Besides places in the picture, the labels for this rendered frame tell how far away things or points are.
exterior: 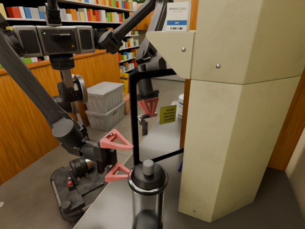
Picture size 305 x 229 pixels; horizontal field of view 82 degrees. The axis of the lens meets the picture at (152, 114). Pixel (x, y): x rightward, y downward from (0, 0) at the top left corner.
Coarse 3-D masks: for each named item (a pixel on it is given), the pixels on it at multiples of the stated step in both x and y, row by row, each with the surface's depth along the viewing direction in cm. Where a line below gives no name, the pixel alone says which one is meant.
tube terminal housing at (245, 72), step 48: (240, 0) 32; (288, 0) 33; (240, 48) 35; (288, 48) 38; (192, 96) 42; (240, 96) 38; (288, 96) 46; (192, 144) 48; (240, 144) 46; (192, 192) 55; (240, 192) 57
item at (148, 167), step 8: (136, 168) 47; (144, 168) 44; (152, 168) 44; (160, 168) 47; (136, 176) 44; (144, 176) 44; (152, 176) 44; (160, 176) 45; (136, 184) 43; (144, 184) 43; (152, 184) 43; (160, 184) 44
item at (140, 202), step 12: (132, 168) 49; (132, 192) 47; (144, 192) 42; (132, 204) 50; (144, 204) 45; (156, 204) 46; (144, 216) 47; (156, 216) 48; (144, 228) 50; (156, 228) 51
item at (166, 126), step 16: (128, 80) 56; (144, 80) 59; (160, 80) 61; (176, 80) 65; (144, 96) 61; (160, 96) 64; (176, 96) 68; (144, 112) 64; (160, 112) 67; (176, 112) 71; (160, 128) 70; (176, 128) 74; (144, 144) 70; (160, 144) 74; (176, 144) 78; (144, 160) 73
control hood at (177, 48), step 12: (156, 36) 40; (168, 36) 39; (180, 36) 38; (192, 36) 37; (156, 48) 41; (168, 48) 40; (180, 48) 39; (192, 48) 38; (168, 60) 41; (180, 60) 40; (192, 60) 39; (180, 72) 41
